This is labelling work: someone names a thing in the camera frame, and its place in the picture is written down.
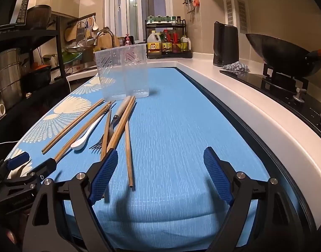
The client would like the blue white dishcloth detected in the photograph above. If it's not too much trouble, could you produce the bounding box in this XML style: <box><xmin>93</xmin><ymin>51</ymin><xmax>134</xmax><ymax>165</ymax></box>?
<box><xmin>220</xmin><ymin>61</ymin><xmax>250</xmax><ymax>73</ymax></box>

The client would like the dark soy sauce bottle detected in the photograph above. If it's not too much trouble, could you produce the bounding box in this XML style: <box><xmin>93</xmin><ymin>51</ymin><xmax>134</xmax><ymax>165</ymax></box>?
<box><xmin>162</xmin><ymin>30</ymin><xmax>171</xmax><ymax>55</ymax></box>

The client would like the black electric kettle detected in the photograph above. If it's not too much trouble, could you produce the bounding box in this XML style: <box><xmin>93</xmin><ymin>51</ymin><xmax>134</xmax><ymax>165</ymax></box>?
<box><xmin>212</xmin><ymin>21</ymin><xmax>240</xmax><ymax>67</ymax></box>

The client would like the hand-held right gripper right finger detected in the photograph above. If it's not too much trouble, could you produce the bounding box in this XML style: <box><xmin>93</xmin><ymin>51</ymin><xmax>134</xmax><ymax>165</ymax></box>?
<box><xmin>203</xmin><ymin>147</ymin><xmax>306</xmax><ymax>252</ymax></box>

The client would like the metal bowl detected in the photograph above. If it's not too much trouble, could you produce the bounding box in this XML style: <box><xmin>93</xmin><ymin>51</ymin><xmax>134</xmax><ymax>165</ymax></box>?
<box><xmin>64</xmin><ymin>45</ymin><xmax>89</xmax><ymax>53</ymax></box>

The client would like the metal fork with pale handle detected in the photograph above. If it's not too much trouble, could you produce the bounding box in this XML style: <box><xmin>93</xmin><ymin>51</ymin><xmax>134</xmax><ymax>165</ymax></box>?
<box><xmin>89</xmin><ymin>96</ymin><xmax>131</xmax><ymax>153</ymax></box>

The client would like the clear plastic utensil holder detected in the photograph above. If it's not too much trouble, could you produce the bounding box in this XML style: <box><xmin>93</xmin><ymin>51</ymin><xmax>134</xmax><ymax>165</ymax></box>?
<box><xmin>94</xmin><ymin>44</ymin><xmax>150</xmax><ymax>102</ymax></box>

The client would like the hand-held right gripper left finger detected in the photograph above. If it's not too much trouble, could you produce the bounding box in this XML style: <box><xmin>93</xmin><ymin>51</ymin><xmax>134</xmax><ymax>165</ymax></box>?
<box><xmin>29</xmin><ymin>148</ymin><xmax>119</xmax><ymax>252</ymax></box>

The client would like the large yellow oil bottle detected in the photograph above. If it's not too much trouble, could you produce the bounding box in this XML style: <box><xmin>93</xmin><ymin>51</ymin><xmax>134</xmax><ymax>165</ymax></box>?
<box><xmin>147</xmin><ymin>31</ymin><xmax>161</xmax><ymax>55</ymax></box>

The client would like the wooden cutting board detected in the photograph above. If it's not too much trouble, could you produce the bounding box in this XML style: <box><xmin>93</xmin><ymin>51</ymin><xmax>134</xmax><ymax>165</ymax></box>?
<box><xmin>97</xmin><ymin>29</ymin><xmax>121</xmax><ymax>49</ymax></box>

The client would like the glass sliding door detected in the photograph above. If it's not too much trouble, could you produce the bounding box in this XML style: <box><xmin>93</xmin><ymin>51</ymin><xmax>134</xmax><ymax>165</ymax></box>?
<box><xmin>105</xmin><ymin>0</ymin><xmax>173</xmax><ymax>44</ymax></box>

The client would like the black shelving rack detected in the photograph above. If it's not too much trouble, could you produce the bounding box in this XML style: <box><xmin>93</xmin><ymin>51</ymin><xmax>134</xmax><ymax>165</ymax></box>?
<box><xmin>0</xmin><ymin>10</ymin><xmax>70</xmax><ymax>105</ymax></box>

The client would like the wooden chopstick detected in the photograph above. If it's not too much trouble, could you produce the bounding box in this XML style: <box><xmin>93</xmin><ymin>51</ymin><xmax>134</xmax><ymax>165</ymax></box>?
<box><xmin>71</xmin><ymin>103</ymin><xmax>113</xmax><ymax>145</ymax></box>
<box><xmin>54</xmin><ymin>101</ymin><xmax>113</xmax><ymax>162</ymax></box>
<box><xmin>106</xmin><ymin>96</ymin><xmax>133</xmax><ymax>154</ymax></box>
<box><xmin>108</xmin><ymin>96</ymin><xmax>137</xmax><ymax>153</ymax></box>
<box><xmin>125</xmin><ymin>119</ymin><xmax>135</xmax><ymax>189</ymax></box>
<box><xmin>42</xmin><ymin>98</ymin><xmax>105</xmax><ymax>155</ymax></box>
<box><xmin>101</xmin><ymin>109</ymin><xmax>112</xmax><ymax>161</ymax></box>

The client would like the steel kitchen faucet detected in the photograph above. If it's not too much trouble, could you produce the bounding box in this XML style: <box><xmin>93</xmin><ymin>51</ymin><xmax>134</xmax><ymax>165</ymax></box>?
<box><xmin>93</xmin><ymin>30</ymin><xmax>115</xmax><ymax>51</ymax></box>

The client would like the black spice rack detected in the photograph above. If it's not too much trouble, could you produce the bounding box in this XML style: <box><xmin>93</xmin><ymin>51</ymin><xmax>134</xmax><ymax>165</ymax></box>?
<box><xmin>145</xmin><ymin>18</ymin><xmax>194</xmax><ymax>59</ymax></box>

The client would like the grey wall vent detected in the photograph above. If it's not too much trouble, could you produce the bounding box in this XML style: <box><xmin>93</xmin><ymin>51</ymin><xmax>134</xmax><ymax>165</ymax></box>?
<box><xmin>237</xmin><ymin>0</ymin><xmax>248</xmax><ymax>28</ymax></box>
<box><xmin>225</xmin><ymin>0</ymin><xmax>234</xmax><ymax>27</ymax></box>

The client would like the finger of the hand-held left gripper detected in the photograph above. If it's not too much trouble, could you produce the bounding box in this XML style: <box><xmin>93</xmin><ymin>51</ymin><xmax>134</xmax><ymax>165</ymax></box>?
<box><xmin>4</xmin><ymin>151</ymin><xmax>30</xmax><ymax>171</ymax></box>
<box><xmin>27</xmin><ymin>157</ymin><xmax>57</xmax><ymax>182</ymax></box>

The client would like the black wok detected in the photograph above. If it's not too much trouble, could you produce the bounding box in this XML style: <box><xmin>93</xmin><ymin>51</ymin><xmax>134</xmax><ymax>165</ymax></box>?
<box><xmin>245</xmin><ymin>33</ymin><xmax>321</xmax><ymax>78</ymax></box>

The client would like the black pot with orange lid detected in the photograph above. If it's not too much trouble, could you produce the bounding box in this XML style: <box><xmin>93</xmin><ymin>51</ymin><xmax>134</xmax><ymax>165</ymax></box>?
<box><xmin>20</xmin><ymin>64</ymin><xmax>52</xmax><ymax>92</ymax></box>

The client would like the metal grater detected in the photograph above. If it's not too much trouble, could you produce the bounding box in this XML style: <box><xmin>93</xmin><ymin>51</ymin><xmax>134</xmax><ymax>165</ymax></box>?
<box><xmin>76</xmin><ymin>21</ymin><xmax>87</xmax><ymax>41</ymax></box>

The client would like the red sauce bottle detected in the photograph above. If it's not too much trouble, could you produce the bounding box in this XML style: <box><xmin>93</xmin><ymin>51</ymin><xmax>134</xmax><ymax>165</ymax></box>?
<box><xmin>171</xmin><ymin>31</ymin><xmax>181</xmax><ymax>53</ymax></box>

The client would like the yellow green oil bottle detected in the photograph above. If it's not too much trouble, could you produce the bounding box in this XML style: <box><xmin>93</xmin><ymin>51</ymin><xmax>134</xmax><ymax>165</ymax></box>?
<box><xmin>181</xmin><ymin>35</ymin><xmax>192</xmax><ymax>52</ymax></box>

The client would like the blue patterned tablecloth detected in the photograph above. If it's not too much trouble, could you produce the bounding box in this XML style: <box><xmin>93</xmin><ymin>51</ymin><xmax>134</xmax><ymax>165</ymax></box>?
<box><xmin>7</xmin><ymin>67</ymin><xmax>303</xmax><ymax>251</ymax></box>

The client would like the dark mixing bowl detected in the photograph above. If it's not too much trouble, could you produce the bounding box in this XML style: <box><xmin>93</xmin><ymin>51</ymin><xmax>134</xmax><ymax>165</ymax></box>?
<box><xmin>26</xmin><ymin>4</ymin><xmax>52</xmax><ymax>28</ymax></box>

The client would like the steel stock pot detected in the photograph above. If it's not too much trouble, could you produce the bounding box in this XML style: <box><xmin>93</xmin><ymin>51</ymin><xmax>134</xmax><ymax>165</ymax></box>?
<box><xmin>0</xmin><ymin>48</ymin><xmax>23</xmax><ymax>111</ymax></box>

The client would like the row of green-lidded spice jars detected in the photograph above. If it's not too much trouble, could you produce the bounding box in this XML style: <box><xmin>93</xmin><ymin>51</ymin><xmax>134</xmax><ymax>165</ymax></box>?
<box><xmin>147</xmin><ymin>16</ymin><xmax>182</xmax><ymax>23</ymax></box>

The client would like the white ceramic spoon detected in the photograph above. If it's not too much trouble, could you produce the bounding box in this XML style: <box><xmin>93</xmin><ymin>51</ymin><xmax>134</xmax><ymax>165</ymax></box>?
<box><xmin>70</xmin><ymin>114</ymin><xmax>105</xmax><ymax>151</ymax></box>

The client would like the black glass gas stove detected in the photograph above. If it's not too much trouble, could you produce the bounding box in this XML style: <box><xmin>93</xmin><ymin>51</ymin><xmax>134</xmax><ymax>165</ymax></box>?
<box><xmin>219</xmin><ymin>68</ymin><xmax>321</xmax><ymax>137</ymax></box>

